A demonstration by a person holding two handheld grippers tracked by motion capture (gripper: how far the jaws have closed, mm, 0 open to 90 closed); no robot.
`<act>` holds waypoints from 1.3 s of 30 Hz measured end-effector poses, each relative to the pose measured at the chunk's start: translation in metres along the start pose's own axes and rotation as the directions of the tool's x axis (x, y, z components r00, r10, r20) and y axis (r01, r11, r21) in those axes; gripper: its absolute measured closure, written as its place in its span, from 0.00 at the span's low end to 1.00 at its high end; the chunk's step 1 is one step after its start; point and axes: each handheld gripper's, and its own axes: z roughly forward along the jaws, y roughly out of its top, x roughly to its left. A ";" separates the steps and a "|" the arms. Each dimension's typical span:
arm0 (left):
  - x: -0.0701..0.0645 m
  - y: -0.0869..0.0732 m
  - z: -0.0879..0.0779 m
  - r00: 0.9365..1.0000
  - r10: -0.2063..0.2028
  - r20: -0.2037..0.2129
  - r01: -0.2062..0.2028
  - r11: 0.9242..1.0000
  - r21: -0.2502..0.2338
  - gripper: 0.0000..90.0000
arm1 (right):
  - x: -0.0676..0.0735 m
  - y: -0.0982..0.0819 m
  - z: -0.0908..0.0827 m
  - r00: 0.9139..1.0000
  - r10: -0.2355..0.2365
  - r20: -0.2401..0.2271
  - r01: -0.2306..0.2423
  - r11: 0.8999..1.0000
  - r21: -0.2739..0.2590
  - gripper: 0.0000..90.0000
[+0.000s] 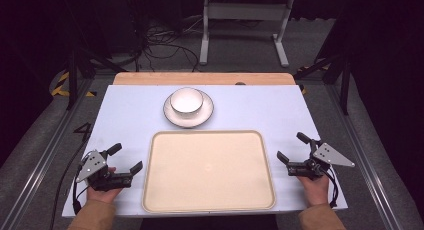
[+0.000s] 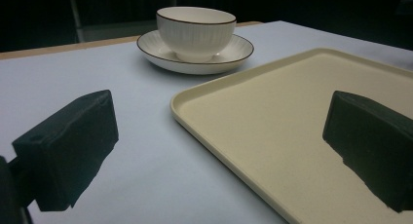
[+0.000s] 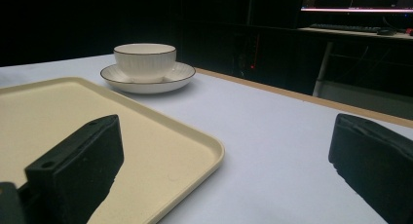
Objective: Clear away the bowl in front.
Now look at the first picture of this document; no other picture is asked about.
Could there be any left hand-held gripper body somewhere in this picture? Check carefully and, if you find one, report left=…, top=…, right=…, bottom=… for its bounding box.
left=75, top=149, right=134, bottom=192

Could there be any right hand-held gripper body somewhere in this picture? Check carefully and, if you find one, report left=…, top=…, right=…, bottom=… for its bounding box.
left=286, top=139, right=356, bottom=181

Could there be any person's left hand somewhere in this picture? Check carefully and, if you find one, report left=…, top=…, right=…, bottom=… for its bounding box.
left=86, top=166, right=123, bottom=205

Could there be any person's right hand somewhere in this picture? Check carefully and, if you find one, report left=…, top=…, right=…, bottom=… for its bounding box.
left=297, top=174, right=330, bottom=207

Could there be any white table board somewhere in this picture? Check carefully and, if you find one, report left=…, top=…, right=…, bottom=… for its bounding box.
left=61, top=84, right=349, bottom=219

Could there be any black tripod stand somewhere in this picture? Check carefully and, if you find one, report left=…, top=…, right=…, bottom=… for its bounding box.
left=64, top=44, right=128, bottom=112
left=292, top=52, right=352, bottom=117

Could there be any yellow black floor tape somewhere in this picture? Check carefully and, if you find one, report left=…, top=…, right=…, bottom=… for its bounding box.
left=297, top=57, right=332, bottom=74
left=50, top=71, right=98, bottom=99

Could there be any beige tray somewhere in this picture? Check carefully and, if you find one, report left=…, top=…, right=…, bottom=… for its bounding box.
left=141, top=129, right=277, bottom=215

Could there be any white bowl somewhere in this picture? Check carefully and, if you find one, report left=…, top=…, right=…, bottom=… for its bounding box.
left=169, top=86, right=205, bottom=119

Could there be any white plate with dark rim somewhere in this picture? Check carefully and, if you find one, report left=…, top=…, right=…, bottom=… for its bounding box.
left=162, top=88, right=215, bottom=129

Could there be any wooden table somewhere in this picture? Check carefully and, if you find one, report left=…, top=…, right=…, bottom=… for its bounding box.
left=112, top=71, right=297, bottom=87

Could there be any white metal stand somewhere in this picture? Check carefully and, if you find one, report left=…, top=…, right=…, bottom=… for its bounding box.
left=198, top=0, right=295, bottom=69

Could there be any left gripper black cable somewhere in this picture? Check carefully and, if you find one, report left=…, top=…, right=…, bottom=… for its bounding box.
left=49, top=136, right=93, bottom=230

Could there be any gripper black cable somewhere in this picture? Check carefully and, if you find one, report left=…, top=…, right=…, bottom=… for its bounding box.
left=323, top=169, right=340, bottom=210
left=49, top=136, right=93, bottom=230

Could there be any aluminium rail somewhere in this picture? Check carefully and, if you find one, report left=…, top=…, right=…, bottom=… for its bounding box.
left=0, top=79, right=98, bottom=230
left=324, top=84, right=403, bottom=230

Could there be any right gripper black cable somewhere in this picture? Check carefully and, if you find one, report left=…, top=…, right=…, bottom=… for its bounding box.
left=323, top=169, right=340, bottom=210

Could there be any tangle of black floor cables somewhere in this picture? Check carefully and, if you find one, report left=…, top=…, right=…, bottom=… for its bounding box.
left=137, top=15, right=202, bottom=73

